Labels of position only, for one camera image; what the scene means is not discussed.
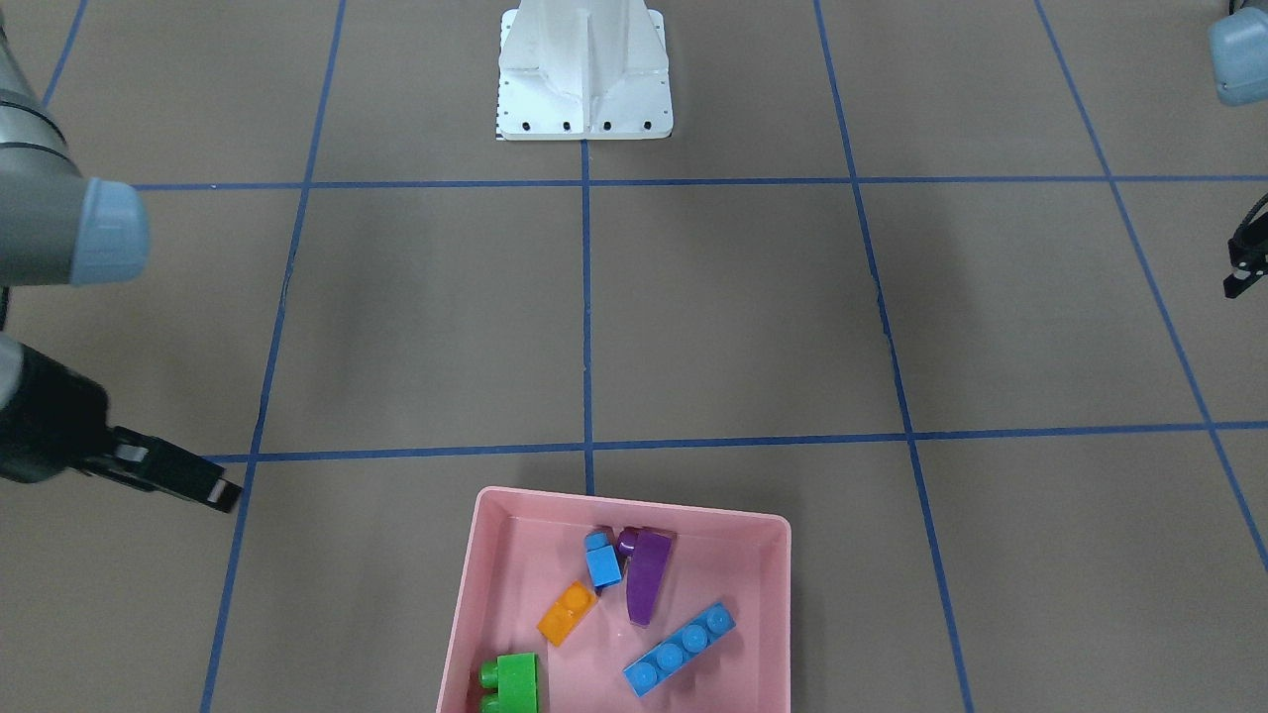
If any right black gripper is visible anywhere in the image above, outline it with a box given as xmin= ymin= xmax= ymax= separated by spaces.
xmin=1 ymin=343 xmax=242 ymax=513

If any green block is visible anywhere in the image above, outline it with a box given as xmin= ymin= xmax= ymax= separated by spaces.
xmin=478 ymin=653 xmax=541 ymax=712

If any orange block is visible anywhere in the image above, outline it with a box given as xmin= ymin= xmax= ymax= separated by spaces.
xmin=536 ymin=581 xmax=598 ymax=647

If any small blue block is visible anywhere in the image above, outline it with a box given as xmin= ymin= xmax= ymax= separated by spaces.
xmin=583 ymin=532 xmax=623 ymax=591

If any purple curved block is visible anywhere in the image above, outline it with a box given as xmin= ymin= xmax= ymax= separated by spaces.
xmin=616 ymin=527 xmax=678 ymax=628

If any long blue block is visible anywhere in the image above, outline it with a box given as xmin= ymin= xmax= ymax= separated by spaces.
xmin=623 ymin=600 xmax=735 ymax=698

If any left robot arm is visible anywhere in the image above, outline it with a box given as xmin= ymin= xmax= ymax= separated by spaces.
xmin=1208 ymin=1 xmax=1267 ymax=299

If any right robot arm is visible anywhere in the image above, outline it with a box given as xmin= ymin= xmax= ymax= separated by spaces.
xmin=1 ymin=47 xmax=242 ymax=513

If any pink plastic box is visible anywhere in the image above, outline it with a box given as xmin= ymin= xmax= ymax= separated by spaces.
xmin=435 ymin=486 xmax=793 ymax=712

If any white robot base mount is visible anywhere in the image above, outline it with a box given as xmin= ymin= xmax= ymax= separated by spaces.
xmin=495 ymin=1 xmax=675 ymax=142

